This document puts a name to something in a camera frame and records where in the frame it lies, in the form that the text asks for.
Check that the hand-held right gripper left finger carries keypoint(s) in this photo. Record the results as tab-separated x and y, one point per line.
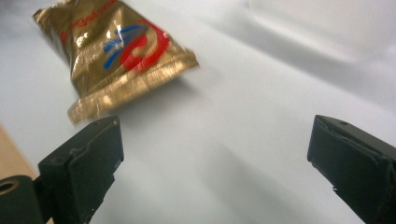
84	168

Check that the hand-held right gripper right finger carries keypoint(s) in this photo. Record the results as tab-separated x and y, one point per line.
358	161

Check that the gold foil snack packet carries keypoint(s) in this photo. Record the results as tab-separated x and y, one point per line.
118	53

